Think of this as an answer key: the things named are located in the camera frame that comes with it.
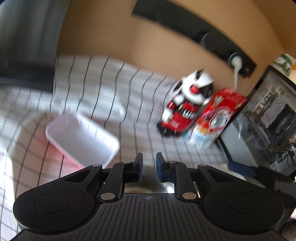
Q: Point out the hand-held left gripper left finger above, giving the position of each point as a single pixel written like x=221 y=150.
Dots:
x=139 y=167

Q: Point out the black wall socket panel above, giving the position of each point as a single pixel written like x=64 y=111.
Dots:
x=175 y=23

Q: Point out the white checked tablecloth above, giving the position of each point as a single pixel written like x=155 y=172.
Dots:
x=104 y=88

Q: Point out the black monitor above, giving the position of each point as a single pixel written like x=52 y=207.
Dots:
x=23 y=46

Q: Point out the red and white tray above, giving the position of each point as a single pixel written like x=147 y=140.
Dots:
x=81 y=136

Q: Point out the white computer case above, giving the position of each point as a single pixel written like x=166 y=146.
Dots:
x=266 y=125

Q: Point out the panda robot toy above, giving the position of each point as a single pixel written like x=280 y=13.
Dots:
x=185 y=109

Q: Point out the red cereal bag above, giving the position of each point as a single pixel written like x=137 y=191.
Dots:
x=215 y=118

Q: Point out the green lidded jar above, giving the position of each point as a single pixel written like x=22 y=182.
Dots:
x=284 y=63

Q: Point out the stainless steel bowl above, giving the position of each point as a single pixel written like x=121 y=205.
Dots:
x=148 y=185

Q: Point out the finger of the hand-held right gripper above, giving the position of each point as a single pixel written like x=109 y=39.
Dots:
x=241 y=169

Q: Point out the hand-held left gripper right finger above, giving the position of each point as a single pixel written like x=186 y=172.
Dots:
x=159 y=167

